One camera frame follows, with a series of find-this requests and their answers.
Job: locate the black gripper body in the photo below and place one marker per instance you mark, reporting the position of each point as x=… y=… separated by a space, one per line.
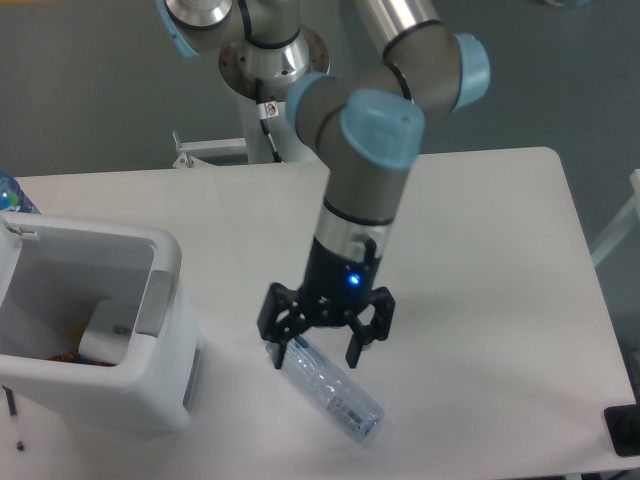
x=336 y=289

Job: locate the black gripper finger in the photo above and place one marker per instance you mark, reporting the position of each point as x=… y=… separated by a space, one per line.
x=280 y=320
x=377 y=329

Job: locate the clear plastic water bottle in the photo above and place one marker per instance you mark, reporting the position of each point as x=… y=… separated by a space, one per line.
x=351 y=407

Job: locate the white paper packet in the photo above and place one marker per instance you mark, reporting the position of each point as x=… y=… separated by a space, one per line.
x=107 y=335

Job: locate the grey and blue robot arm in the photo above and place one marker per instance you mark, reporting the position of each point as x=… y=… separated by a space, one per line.
x=366 y=130

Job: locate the colourful trash in bin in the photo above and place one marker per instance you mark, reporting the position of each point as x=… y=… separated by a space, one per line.
x=70 y=357

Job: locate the white plastic trash can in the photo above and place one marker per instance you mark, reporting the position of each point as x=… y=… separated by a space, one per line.
x=54 y=271

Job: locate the black device at table edge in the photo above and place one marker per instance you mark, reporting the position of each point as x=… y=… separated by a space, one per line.
x=623 y=425

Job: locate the black pen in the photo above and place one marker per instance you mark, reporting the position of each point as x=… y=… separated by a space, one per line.
x=13 y=415

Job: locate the blue labelled bottle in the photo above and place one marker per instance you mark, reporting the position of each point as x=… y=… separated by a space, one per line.
x=13 y=198

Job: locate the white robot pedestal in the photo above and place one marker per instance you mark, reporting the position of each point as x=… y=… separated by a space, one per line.
x=260 y=130

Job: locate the white metal frame right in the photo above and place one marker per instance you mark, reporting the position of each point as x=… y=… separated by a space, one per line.
x=621 y=225

